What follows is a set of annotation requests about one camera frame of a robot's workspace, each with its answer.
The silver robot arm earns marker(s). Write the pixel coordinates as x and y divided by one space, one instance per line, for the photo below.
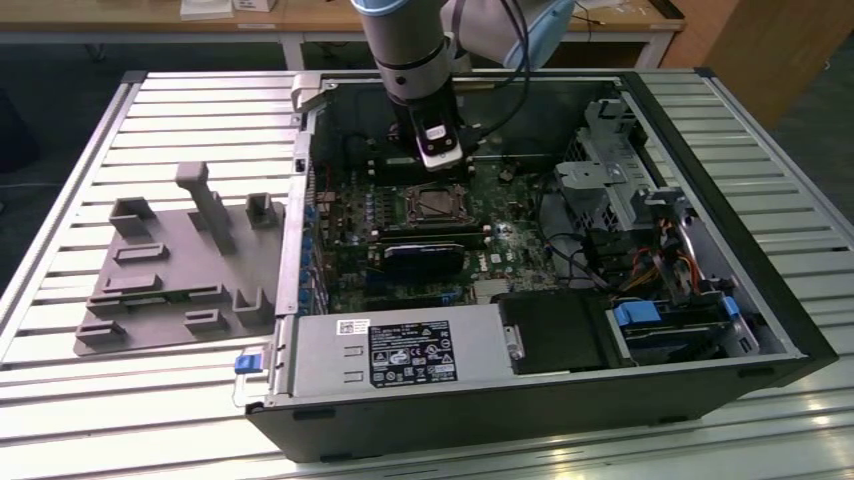
407 50

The CPU socket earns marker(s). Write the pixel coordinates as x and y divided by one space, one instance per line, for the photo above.
409 219

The black RAM slot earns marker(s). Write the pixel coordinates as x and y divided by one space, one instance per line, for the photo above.
434 230
434 226
434 234

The black drive bay cover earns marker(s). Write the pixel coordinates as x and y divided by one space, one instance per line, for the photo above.
561 335

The round coin battery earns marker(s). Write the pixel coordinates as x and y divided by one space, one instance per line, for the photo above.
507 175

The wooden desk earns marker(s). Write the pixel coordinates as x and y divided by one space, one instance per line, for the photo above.
320 25

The green motherboard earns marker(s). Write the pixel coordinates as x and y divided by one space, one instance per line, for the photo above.
517 215

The black graphics card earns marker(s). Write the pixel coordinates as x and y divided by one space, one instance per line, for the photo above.
421 261

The white box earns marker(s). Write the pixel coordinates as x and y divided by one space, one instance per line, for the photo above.
256 5
207 10

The silver drive cage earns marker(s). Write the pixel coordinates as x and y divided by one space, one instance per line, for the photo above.
603 172

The silver chipset heatsink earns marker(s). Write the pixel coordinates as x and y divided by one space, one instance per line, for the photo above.
491 290

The grey parts rack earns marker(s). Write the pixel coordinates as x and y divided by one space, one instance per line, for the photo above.
167 265

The grey power supply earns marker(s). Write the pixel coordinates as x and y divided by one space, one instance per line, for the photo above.
320 360

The blue disk carrier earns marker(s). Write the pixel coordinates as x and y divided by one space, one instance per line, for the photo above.
634 312

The green RAM stick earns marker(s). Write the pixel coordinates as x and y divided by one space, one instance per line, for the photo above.
150 299

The blue case latch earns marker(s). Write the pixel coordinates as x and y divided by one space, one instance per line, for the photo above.
247 362

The wooden cabinet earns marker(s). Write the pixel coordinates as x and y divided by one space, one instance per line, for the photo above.
767 60

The black PC case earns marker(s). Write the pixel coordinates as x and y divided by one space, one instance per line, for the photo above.
467 430

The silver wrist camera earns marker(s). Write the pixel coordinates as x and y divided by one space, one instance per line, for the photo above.
437 145

